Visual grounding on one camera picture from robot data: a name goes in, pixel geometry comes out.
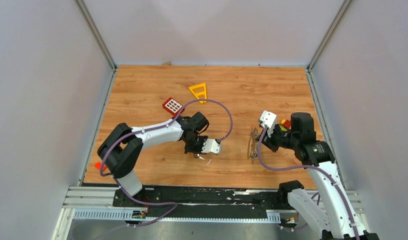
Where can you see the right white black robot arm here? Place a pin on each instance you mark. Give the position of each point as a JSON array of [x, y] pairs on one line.
[[338, 219]]

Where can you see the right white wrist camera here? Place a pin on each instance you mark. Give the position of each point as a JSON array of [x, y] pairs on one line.
[[268, 120]]

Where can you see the red block with white grid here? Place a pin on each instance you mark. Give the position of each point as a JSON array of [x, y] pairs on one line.
[[172, 106]]

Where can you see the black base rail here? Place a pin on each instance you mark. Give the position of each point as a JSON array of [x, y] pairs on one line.
[[206, 202]]

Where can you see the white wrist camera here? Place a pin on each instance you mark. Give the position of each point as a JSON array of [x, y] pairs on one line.
[[211, 146], [268, 120]]

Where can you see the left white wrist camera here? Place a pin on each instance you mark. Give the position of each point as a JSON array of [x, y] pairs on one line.
[[211, 146]]

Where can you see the green red toy brick vehicle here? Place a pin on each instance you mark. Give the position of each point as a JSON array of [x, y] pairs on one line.
[[285, 125]]

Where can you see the yellow triangular plastic piece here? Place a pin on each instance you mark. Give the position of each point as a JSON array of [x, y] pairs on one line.
[[199, 91]]

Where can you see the red brick at table edge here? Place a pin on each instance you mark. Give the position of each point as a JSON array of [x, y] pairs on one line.
[[99, 166]]

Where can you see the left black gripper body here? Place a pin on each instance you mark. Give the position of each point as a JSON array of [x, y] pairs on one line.
[[195, 145]]

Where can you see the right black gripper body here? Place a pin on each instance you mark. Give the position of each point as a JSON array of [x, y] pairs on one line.
[[278, 138]]

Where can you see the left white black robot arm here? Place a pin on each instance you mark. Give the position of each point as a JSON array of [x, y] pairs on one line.
[[121, 149]]

